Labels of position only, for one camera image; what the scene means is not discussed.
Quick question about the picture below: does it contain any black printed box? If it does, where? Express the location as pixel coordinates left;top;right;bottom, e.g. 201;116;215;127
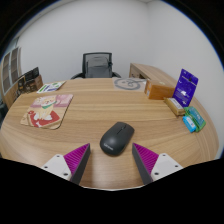
21;66;41;83

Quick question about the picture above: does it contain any white sheet with green prints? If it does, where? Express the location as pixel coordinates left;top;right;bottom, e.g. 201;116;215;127
36;80;67;94

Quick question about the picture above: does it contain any grey backpack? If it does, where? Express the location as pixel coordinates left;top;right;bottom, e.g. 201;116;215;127
85;55;112;79

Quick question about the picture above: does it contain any black mesh office chair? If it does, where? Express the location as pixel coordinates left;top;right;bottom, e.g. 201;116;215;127
70;51;122;80

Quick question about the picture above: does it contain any green packet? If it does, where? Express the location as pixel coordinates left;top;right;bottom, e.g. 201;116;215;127
183;105;207;133

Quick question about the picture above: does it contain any wooden side desk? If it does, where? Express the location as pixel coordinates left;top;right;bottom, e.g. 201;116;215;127
128;62;178;88

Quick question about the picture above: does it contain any purple retail package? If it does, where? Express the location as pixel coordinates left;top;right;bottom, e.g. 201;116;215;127
172;68;200;108

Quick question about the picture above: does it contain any cartoon dog print mouse pad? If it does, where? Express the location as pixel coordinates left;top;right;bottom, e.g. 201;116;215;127
19;93;74;130

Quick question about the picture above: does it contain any wooden shelf unit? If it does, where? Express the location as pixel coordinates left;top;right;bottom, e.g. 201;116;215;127
0;46;24;109

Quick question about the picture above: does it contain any sheet with grey round print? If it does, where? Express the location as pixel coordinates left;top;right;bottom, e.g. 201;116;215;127
113;77;148;92

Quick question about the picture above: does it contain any dark brown printed box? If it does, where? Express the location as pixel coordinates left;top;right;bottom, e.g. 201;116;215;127
25;75;44;94

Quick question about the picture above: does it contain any small tan box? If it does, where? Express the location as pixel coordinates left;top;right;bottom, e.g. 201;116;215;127
163;96;186;117

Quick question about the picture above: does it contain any blue packet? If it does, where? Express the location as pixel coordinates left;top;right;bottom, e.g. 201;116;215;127
181;115;198;134

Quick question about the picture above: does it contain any orange-brown cardboard box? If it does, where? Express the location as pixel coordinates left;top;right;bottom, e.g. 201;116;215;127
144;78;177;101

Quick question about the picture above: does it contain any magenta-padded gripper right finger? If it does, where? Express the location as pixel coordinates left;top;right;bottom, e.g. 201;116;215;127
131;143;184;185

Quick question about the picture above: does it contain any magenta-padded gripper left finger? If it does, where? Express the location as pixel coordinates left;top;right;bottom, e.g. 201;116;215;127
40;143;92;185

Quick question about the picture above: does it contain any black computer mouse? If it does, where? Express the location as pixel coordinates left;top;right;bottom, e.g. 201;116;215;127
99;121;136;157

